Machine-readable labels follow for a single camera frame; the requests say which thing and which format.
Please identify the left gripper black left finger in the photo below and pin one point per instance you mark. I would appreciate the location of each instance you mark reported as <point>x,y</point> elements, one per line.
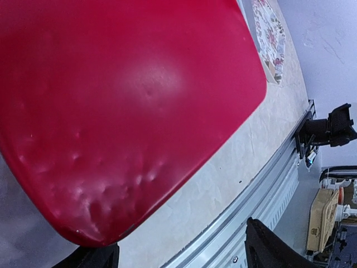
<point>86,257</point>

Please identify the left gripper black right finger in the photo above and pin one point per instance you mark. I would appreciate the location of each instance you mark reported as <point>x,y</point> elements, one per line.
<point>266,250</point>

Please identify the red box lid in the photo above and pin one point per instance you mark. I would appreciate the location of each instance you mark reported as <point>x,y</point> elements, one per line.
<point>109,107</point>

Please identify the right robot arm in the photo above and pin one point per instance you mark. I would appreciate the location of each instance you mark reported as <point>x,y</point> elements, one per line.
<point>335,130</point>

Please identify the floral rectangular tray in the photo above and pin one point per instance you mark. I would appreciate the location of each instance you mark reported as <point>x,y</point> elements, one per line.
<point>268,36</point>

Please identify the aluminium table front rail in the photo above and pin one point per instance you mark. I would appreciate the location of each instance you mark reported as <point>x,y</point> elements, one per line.
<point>266,197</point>

